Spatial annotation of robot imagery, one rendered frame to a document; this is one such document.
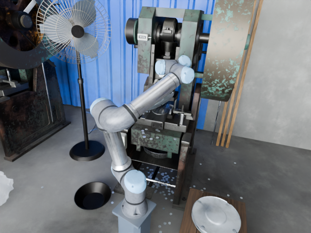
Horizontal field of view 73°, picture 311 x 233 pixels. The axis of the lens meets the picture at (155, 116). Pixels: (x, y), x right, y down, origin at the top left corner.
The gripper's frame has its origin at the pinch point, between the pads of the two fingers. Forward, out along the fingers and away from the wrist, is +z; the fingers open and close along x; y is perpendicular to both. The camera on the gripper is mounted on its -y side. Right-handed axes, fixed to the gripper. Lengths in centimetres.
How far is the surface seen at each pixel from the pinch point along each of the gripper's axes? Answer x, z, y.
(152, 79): -16.7, 9.1, -6.3
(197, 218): 80, 11, 7
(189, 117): 16.8, 19.3, -32.6
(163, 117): 11.9, 16.8, -6.2
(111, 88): -93, 152, -44
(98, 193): 40, 95, 36
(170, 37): -31.9, -16.9, -16.0
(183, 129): 24.6, 20.3, -21.6
